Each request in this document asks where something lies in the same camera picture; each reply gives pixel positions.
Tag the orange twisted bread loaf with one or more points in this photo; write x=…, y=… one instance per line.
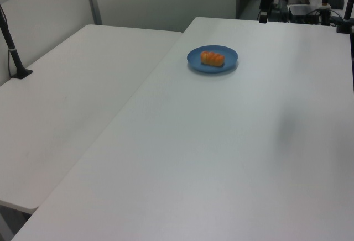
x=212, y=58

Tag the black electronics box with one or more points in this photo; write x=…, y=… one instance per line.
x=302, y=14

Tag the round blue plate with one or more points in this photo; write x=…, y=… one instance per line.
x=197, y=60

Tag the black clamped camera stand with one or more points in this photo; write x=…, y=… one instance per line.
x=346, y=17

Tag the grey partition post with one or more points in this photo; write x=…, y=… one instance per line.
x=93, y=0

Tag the black camera stand with collar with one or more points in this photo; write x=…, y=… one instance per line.
x=12, y=50

